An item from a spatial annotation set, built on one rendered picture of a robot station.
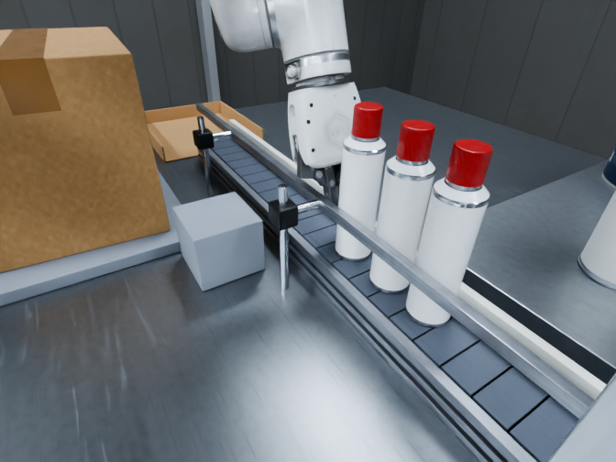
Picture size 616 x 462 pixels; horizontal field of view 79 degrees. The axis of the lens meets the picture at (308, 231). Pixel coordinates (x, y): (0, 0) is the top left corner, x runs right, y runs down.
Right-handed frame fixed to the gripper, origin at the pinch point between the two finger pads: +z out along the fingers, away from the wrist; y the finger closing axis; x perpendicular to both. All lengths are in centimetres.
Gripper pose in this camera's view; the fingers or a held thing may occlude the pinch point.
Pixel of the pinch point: (336, 198)
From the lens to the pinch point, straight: 53.8
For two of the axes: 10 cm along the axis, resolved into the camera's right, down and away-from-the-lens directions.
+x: -5.1, -1.7, 8.4
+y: 8.5, -2.8, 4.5
